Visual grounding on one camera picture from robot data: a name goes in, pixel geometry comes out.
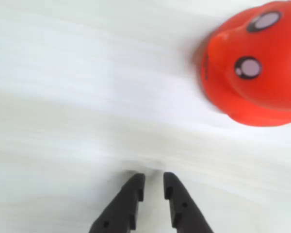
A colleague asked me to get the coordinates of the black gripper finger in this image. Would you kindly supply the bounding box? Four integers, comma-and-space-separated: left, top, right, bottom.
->
88, 173, 146, 233
163, 172, 214, 233

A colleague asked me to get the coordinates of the red rubber duck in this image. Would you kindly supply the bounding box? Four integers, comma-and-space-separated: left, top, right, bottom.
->
194, 0, 291, 128

